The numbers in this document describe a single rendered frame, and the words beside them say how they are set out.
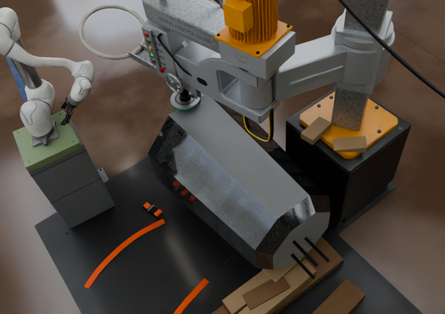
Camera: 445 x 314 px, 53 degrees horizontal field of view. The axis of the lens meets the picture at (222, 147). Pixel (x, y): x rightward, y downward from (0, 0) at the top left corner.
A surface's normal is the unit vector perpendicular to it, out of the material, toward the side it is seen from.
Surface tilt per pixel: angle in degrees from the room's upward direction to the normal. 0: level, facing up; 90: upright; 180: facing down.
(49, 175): 90
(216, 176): 45
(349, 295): 0
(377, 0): 90
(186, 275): 0
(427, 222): 0
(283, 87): 90
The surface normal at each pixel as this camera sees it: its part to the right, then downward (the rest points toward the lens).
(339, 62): 0.34, 0.70
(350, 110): -0.39, 0.74
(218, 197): -0.62, -0.07
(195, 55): -0.15, -0.66
